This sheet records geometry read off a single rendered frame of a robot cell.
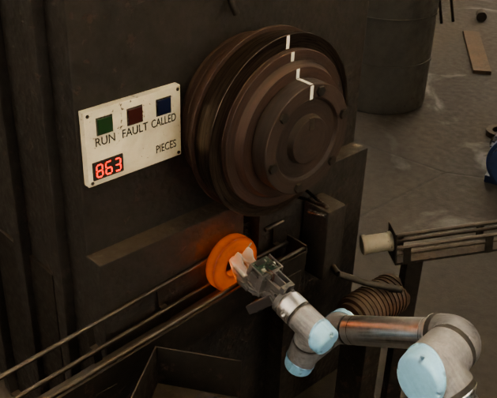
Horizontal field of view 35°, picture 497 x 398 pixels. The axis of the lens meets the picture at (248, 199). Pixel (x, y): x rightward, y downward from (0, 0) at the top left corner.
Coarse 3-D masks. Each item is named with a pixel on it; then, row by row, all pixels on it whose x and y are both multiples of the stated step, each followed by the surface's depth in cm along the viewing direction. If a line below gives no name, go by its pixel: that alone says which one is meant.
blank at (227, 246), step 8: (224, 240) 203; (232, 240) 203; (240, 240) 205; (248, 240) 207; (216, 248) 202; (224, 248) 201; (232, 248) 204; (240, 248) 206; (216, 256) 201; (224, 256) 202; (256, 256) 211; (208, 264) 203; (216, 264) 201; (224, 264) 203; (208, 272) 203; (216, 272) 202; (224, 272) 205; (208, 280) 206; (216, 280) 204; (224, 280) 206; (232, 280) 208; (224, 288) 207
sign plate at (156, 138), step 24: (144, 96) 176; (168, 96) 181; (96, 120) 170; (120, 120) 174; (144, 120) 179; (168, 120) 184; (96, 144) 172; (120, 144) 177; (144, 144) 182; (168, 144) 187
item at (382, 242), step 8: (360, 240) 232; (368, 240) 229; (376, 240) 229; (384, 240) 229; (392, 240) 229; (360, 248) 233; (368, 248) 229; (376, 248) 229; (384, 248) 230; (392, 248) 230
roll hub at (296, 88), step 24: (288, 96) 178; (336, 96) 188; (264, 120) 179; (288, 120) 181; (312, 120) 184; (336, 120) 193; (264, 144) 179; (288, 144) 184; (312, 144) 188; (336, 144) 196; (264, 168) 182; (288, 168) 189; (312, 168) 195; (288, 192) 191
